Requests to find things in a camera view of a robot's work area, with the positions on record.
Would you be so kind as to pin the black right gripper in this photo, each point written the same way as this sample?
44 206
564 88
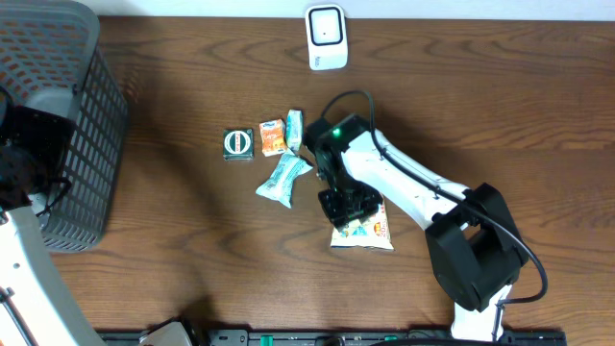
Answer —
338 215

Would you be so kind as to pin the yellow snack bag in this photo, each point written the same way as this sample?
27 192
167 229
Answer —
369 232

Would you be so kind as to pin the teal snack packet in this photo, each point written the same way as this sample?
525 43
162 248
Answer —
280 183

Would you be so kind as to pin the light blue tissue pack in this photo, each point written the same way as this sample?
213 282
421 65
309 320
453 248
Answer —
294 130

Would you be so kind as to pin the orange Kleenex tissue pack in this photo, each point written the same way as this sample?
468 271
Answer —
272 137

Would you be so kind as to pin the green round-logo box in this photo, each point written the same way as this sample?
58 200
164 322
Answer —
238 145

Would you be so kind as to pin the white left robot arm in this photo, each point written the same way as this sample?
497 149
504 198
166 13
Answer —
37 308

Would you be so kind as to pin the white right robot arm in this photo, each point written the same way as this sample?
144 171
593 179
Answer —
473 243

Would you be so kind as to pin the grey plastic basket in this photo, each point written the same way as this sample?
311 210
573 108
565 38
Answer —
51 61

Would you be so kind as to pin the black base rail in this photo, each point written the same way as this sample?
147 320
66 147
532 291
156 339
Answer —
246 338

